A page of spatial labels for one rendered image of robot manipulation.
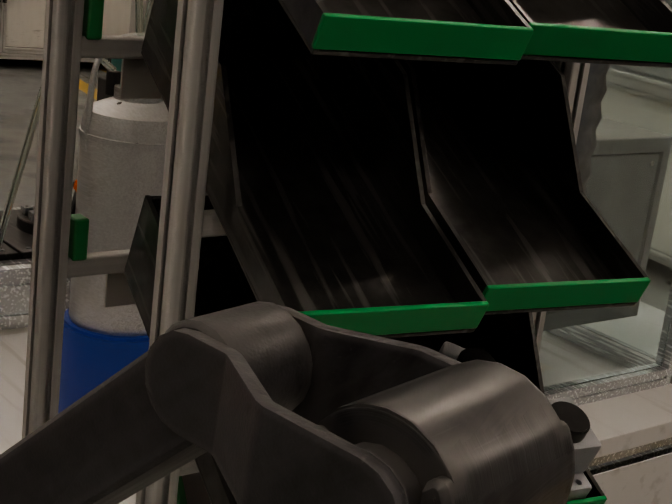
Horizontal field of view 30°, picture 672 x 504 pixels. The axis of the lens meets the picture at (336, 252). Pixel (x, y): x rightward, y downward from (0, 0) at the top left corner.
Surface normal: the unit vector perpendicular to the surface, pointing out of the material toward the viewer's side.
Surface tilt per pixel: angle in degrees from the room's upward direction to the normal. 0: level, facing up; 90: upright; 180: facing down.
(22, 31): 90
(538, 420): 43
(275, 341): 48
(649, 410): 0
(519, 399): 25
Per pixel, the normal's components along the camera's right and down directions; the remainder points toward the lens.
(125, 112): 0.04, -0.77
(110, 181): -0.27, 0.24
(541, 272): 0.30, -0.74
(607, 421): 0.12, -0.95
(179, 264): 0.61, 0.29
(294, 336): 0.65, -0.44
